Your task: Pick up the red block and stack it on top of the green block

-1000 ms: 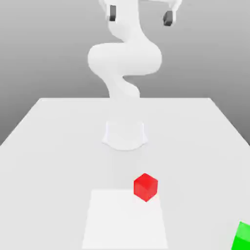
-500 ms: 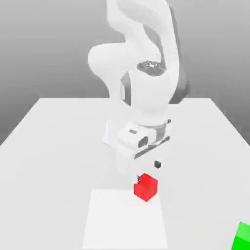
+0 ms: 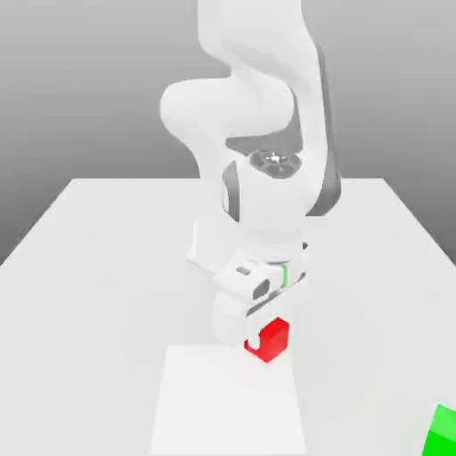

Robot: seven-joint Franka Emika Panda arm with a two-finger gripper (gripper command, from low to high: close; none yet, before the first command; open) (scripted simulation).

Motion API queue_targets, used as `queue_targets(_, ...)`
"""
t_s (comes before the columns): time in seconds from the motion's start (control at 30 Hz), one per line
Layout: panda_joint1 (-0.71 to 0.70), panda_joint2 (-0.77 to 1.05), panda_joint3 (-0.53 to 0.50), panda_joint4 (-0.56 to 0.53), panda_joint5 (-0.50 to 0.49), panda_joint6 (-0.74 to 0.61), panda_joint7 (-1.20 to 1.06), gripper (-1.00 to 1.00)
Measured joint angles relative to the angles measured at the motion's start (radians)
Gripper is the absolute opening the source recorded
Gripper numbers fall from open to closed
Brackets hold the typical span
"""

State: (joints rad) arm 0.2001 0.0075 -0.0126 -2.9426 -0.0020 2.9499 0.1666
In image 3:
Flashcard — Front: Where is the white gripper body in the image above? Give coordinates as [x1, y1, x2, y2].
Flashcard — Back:
[212, 272, 308, 348]

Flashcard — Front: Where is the small red cube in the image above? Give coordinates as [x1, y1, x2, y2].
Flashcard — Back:
[243, 315, 290, 364]

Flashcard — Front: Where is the small green cube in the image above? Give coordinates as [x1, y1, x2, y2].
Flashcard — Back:
[421, 403, 456, 456]

